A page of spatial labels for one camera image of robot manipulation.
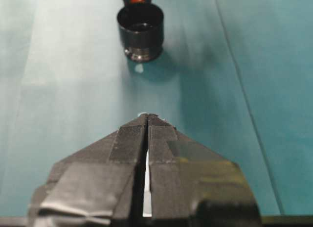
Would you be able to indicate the blue-green table cloth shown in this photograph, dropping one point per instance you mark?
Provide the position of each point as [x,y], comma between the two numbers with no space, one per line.
[220,90]

